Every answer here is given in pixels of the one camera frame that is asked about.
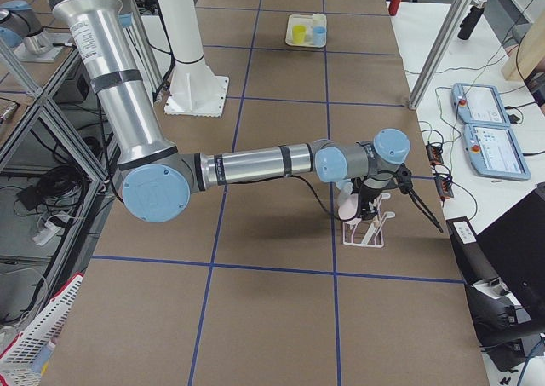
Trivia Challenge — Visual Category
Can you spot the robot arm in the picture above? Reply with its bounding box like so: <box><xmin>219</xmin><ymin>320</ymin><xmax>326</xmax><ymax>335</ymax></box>
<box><xmin>48</xmin><ymin>0</ymin><xmax>410</xmax><ymax>222</ymax></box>

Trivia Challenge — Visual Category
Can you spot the yellow plastic cup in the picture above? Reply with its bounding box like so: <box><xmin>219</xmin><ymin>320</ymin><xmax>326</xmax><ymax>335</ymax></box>
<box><xmin>291</xmin><ymin>25</ymin><xmax>307</xmax><ymax>45</ymax></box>

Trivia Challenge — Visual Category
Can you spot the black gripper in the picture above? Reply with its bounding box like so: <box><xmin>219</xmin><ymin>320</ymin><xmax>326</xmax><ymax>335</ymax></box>
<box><xmin>356</xmin><ymin>178</ymin><xmax>386</xmax><ymax>220</ymax></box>

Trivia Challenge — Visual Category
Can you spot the cream plastic tray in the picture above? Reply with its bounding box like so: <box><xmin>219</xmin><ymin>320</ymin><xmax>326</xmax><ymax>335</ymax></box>
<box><xmin>285</xmin><ymin>14</ymin><xmax>317</xmax><ymax>48</ymax></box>

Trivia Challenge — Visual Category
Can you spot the pink plastic cup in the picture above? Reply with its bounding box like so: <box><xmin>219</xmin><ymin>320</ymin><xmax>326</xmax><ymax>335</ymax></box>
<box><xmin>337</xmin><ymin>194</ymin><xmax>359</xmax><ymax>222</ymax></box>

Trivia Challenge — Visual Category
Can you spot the lower teach pendant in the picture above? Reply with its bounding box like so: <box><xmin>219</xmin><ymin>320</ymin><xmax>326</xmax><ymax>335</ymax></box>
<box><xmin>463</xmin><ymin>124</ymin><xmax>531</xmax><ymax>181</ymax></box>

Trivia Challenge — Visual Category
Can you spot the light blue plastic cup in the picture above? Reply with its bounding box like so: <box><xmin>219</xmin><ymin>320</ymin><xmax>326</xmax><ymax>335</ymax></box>
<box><xmin>335</xmin><ymin>179</ymin><xmax>353</xmax><ymax>195</ymax></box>

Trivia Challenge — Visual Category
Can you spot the white plastic basket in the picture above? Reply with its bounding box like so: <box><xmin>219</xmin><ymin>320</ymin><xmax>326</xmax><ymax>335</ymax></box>
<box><xmin>1</xmin><ymin>273</ymin><xmax>83</xmax><ymax>385</ymax></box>

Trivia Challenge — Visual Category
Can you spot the teach pendant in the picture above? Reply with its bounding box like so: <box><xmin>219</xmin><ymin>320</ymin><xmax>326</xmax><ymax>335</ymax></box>
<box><xmin>451</xmin><ymin>83</ymin><xmax>510</xmax><ymax>127</ymax></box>
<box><xmin>463</xmin><ymin>124</ymin><xmax>531</xmax><ymax>181</ymax></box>

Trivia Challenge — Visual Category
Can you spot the pale green plastic cup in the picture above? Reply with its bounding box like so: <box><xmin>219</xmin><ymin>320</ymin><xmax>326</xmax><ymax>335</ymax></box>
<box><xmin>312</xmin><ymin>13</ymin><xmax>327</xmax><ymax>27</ymax></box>

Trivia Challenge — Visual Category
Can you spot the upper teach pendant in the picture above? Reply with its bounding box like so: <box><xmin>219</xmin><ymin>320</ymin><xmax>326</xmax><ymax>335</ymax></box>
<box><xmin>451</xmin><ymin>83</ymin><xmax>510</xmax><ymax>127</ymax></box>

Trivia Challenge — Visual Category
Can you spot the white wire cup rack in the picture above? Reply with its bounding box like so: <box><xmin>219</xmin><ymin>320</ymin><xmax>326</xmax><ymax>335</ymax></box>
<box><xmin>341</xmin><ymin>193</ymin><xmax>395</xmax><ymax>248</ymax></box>

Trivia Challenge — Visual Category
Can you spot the aluminium frame post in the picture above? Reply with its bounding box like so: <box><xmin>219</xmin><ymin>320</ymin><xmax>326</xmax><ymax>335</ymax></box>
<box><xmin>408</xmin><ymin>0</ymin><xmax>487</xmax><ymax>110</ymax></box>

